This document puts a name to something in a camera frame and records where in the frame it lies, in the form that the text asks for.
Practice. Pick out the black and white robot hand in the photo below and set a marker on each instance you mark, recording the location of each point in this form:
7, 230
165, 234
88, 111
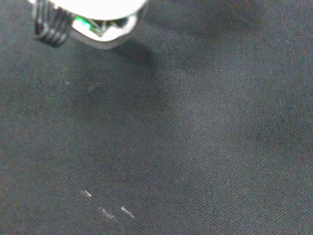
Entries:
97, 22

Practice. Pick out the black bench cloth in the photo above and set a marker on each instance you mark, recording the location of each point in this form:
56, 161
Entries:
171, 137

